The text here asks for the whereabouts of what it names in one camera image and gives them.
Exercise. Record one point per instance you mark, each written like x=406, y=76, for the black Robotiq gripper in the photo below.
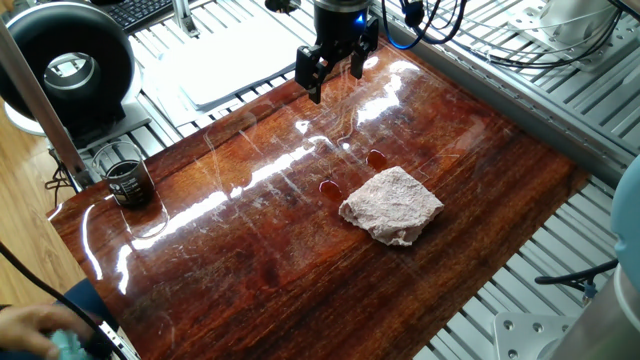
x=342, y=22

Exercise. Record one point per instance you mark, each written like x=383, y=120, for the pale pink cleaning cloth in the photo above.
x=392, y=207

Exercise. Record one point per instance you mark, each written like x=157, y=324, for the turquoise fluffy cloth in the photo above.
x=70, y=347

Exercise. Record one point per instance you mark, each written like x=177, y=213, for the person's bare hand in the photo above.
x=25, y=325

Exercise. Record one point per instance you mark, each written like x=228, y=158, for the white paper sheets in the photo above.
x=235, y=65

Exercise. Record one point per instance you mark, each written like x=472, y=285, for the brown liquid spill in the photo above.
x=330, y=191
x=376, y=160

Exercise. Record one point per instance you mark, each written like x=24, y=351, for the black computer keyboard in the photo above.
x=137, y=11

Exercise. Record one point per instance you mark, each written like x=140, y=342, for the white round base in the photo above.
x=575, y=20

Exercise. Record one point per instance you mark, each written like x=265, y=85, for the glass beaker with dark liquid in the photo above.
x=127, y=182

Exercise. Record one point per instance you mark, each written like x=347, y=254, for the silver perforated mounting plate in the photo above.
x=620, y=45

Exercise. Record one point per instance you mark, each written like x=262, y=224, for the person's dark blue clothing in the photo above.
x=90, y=300

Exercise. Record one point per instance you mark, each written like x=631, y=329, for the small aluminium bracket post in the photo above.
x=185, y=20

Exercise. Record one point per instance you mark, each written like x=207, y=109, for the slanted aluminium frame post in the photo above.
x=40, y=100

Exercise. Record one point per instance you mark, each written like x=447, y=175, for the black round duct fan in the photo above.
x=30, y=55

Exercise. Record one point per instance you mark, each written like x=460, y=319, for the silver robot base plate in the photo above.
x=525, y=337

